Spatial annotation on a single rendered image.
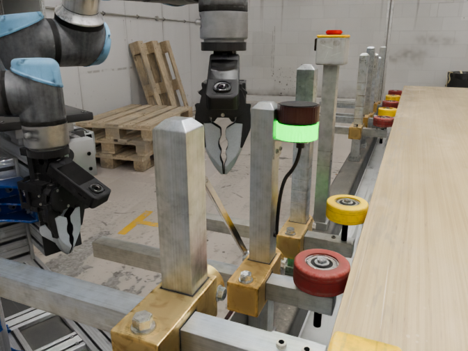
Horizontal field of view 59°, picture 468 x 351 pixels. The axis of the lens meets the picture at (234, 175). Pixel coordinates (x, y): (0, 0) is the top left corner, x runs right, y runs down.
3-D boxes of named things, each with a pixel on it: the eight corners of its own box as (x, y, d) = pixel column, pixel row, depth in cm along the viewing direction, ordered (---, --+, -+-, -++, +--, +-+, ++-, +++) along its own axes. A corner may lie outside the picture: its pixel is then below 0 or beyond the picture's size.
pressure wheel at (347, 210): (340, 264, 79) (345, 209, 76) (315, 246, 86) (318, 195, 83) (371, 255, 83) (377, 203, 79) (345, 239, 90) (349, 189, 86)
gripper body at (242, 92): (247, 113, 73) (248, 42, 69) (246, 122, 64) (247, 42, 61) (205, 113, 73) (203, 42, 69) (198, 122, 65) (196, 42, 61)
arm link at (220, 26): (247, 10, 59) (191, 10, 60) (247, 44, 61) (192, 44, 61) (248, 13, 66) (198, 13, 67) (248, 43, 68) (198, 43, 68)
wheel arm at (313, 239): (165, 225, 99) (164, 209, 97) (173, 220, 102) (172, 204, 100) (351, 262, 83) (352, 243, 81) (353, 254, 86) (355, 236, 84)
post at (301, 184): (286, 280, 95) (297, 64, 79) (290, 272, 98) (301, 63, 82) (301, 283, 93) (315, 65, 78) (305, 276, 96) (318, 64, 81)
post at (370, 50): (356, 147, 203) (367, 46, 188) (358, 146, 206) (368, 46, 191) (364, 148, 202) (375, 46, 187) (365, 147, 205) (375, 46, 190)
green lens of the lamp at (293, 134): (270, 139, 58) (270, 124, 57) (282, 131, 63) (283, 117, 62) (312, 143, 56) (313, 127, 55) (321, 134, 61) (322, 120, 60)
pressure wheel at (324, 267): (284, 334, 61) (287, 266, 57) (297, 303, 68) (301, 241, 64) (339, 349, 58) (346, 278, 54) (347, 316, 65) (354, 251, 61)
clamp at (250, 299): (226, 310, 62) (225, 281, 61) (256, 267, 74) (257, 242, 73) (261, 319, 60) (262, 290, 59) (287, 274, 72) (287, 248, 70)
